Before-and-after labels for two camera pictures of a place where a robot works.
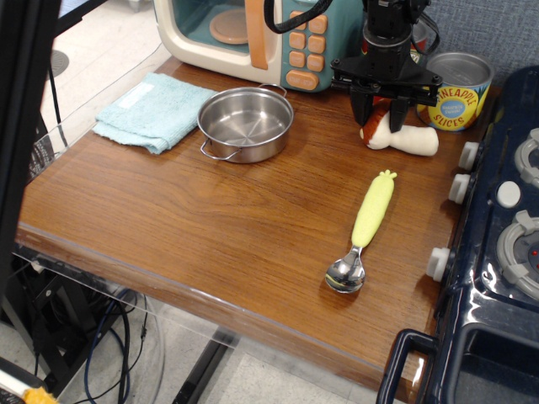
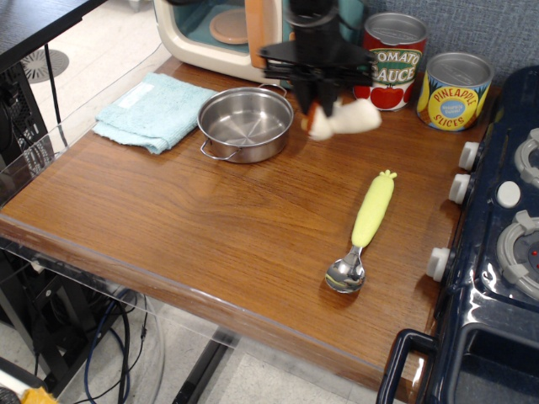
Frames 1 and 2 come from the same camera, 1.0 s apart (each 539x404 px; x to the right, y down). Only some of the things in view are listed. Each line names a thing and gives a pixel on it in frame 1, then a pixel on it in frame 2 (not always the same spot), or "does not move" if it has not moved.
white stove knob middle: x=459 y=188 does not move
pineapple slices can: x=466 y=80 does not move
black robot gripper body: x=386 y=69 to x=317 y=61
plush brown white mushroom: x=377 y=134 to x=350 y=115
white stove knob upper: x=468 y=155 does not move
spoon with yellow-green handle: x=347 y=274 does not move
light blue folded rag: x=156 y=110 does not move
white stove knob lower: x=437 y=263 does not move
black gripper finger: x=398 y=108 to x=328 y=93
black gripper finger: x=362 y=104 to x=307 y=90
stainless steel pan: x=247 y=124 does not move
